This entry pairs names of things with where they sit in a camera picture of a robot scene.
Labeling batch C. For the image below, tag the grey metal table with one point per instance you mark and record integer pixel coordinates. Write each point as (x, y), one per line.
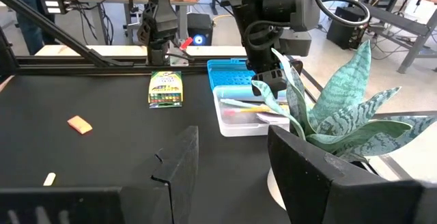
(406, 22)

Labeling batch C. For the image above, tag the white plant pot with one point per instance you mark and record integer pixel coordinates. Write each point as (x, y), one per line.
(274, 190)

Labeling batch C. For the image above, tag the small red tag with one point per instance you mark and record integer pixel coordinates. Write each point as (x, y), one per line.
(186, 43)

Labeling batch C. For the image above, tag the yellow green crayon box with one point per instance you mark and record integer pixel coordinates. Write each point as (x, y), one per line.
(165, 89)

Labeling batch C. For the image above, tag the blue pencil box lid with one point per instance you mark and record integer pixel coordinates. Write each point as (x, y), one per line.
(227, 73)

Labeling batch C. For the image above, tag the small white stick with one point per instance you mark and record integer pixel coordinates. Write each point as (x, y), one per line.
(49, 179)

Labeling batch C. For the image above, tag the black computer with blue light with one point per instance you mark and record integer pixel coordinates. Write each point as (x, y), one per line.
(199, 29)

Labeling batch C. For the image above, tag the black table frame rail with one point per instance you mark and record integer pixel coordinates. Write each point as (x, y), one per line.
(102, 66)

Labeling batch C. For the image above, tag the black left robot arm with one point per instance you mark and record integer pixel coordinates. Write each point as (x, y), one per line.
(160, 12)

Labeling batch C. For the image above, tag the person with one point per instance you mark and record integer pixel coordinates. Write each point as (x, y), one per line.
(29, 22)

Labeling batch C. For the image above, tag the orange eraser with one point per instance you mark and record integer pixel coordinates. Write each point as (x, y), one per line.
(80, 125)

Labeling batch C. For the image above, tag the green snake plant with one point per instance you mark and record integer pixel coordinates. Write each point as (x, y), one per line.
(345, 114)

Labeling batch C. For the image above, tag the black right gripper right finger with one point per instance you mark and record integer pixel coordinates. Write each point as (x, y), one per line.
(314, 190)

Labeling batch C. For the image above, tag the clear plastic pencil box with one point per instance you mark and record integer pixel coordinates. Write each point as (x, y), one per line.
(239, 125)

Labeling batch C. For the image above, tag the black frame strut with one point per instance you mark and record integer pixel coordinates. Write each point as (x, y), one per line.
(68, 36)

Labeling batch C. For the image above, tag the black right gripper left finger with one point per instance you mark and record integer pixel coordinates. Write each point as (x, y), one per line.
(177, 176)

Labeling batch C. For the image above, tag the black box on floor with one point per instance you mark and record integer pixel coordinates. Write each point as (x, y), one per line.
(343, 29)

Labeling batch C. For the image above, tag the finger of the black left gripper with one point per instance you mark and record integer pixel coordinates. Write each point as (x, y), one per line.
(297, 67)
(271, 82)

